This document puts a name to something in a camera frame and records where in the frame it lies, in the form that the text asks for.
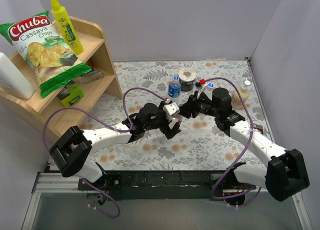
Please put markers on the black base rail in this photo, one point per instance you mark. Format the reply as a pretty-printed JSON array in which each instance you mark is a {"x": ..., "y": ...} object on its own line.
[{"x": 158, "y": 184}]

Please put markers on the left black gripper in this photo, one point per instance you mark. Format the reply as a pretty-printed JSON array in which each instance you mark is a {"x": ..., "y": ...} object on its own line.
[{"x": 167, "y": 126}]

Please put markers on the yellow squeeze bottle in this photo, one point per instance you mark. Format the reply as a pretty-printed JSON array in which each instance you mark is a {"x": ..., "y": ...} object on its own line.
[{"x": 66, "y": 27}]

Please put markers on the green cassava chips bag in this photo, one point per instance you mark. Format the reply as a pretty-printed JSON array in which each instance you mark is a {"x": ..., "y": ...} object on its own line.
[{"x": 45, "y": 51}]

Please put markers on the wooden shelf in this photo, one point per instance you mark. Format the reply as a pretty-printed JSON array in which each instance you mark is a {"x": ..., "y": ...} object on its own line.
[{"x": 36, "y": 110}]

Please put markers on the blue label water bottle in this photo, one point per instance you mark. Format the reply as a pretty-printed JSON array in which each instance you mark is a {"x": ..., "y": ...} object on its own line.
[{"x": 174, "y": 91}]

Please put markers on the clear box on shelf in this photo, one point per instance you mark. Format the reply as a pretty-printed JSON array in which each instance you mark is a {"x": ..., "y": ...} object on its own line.
[{"x": 93, "y": 75}]

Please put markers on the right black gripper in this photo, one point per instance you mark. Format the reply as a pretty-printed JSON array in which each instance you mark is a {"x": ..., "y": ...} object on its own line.
[{"x": 191, "y": 106}]

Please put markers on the green box on shelf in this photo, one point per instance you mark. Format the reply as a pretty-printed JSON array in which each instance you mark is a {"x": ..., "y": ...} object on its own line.
[{"x": 70, "y": 94}]

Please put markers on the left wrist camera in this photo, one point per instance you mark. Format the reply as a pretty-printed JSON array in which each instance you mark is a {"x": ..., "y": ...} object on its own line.
[{"x": 171, "y": 110}]

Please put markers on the clear plastic bottle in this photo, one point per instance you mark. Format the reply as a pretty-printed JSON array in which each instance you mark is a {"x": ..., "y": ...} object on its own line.
[{"x": 208, "y": 90}]

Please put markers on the blue white bottle cap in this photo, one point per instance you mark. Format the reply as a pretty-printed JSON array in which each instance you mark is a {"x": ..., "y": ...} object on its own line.
[{"x": 176, "y": 78}]

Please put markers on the red label cola bottle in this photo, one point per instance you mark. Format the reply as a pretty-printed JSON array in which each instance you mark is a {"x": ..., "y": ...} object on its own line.
[{"x": 178, "y": 119}]

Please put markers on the white plastic container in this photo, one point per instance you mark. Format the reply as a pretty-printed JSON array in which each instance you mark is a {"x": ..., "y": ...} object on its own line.
[{"x": 12, "y": 81}]

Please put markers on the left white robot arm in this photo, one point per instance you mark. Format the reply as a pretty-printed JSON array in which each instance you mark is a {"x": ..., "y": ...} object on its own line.
[{"x": 70, "y": 152}]

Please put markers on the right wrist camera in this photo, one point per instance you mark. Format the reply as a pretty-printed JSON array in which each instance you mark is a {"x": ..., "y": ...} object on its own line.
[{"x": 201, "y": 86}]

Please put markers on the tape roll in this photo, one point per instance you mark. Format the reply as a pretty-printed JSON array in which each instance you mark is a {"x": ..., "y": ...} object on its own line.
[{"x": 187, "y": 77}]

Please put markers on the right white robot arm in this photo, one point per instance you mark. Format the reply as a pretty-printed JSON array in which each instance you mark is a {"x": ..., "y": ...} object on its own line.
[{"x": 285, "y": 174}]

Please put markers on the floral table mat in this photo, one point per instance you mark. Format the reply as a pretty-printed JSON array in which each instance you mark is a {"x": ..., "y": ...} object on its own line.
[{"x": 200, "y": 145}]

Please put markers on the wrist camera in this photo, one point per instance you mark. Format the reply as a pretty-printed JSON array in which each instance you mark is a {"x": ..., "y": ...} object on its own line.
[
  {"x": 171, "y": 110},
  {"x": 201, "y": 86}
]

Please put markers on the brown snack wrapper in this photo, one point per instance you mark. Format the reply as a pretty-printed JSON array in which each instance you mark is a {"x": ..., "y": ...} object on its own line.
[{"x": 256, "y": 127}]

